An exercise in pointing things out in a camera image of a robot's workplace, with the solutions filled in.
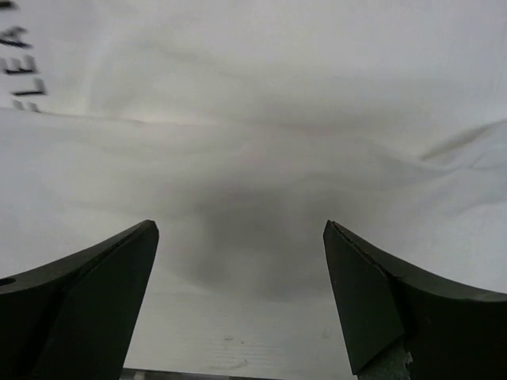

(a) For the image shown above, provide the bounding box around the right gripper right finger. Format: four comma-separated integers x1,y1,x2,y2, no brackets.
323,221,506,379

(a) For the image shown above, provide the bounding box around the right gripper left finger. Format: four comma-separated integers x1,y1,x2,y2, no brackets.
1,220,159,379

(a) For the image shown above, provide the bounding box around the white printed t shirt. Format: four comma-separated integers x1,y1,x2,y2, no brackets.
1,1,506,300

